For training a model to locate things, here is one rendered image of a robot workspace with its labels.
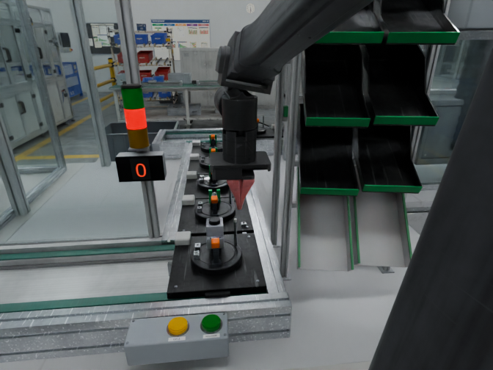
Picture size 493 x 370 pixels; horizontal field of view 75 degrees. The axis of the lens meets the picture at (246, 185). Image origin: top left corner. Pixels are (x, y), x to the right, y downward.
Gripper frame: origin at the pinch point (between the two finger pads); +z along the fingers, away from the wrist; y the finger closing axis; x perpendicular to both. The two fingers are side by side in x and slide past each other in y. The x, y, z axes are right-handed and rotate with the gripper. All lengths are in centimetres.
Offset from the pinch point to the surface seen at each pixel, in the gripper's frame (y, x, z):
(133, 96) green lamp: 23.3, -29.5, -14.3
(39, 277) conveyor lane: 54, -23, 33
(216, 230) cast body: 4.4, -17.2, 17.1
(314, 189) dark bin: -18.0, -11.7, 3.4
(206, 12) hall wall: 19, -1069, -81
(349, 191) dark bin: -25.8, -10.4, 3.4
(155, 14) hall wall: 174, -1071, -72
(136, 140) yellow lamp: 24.0, -29.1, -3.4
